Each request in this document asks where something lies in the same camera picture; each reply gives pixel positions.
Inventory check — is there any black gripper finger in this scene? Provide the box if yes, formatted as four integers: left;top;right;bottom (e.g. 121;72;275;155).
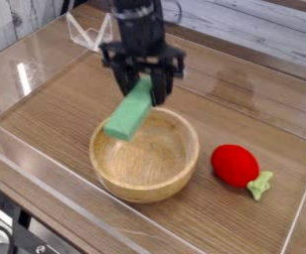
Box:
112;64;140;95
151;64;175;106

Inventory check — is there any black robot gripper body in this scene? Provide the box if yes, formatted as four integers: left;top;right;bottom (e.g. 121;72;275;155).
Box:
100;13;187;78

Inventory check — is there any green rectangular block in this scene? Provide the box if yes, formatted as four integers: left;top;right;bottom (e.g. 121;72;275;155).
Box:
104;76;152;141

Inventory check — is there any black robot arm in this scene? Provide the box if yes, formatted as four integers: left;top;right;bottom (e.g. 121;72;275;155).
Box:
100;0;187;106

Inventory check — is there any brown wooden bowl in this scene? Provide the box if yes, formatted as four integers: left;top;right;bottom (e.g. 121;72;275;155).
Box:
89;108;200;203

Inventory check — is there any red plush strawberry toy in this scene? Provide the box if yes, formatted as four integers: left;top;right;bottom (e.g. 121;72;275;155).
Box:
211;144;274;200

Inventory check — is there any clear acrylic corner bracket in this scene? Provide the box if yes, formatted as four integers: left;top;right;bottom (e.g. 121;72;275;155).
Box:
66;13;113;53

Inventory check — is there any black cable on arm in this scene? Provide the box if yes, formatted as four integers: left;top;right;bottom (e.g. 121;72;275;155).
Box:
162;0;186;25

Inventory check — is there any black table clamp mount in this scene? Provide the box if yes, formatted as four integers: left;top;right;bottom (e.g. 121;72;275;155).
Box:
0;210;61;254

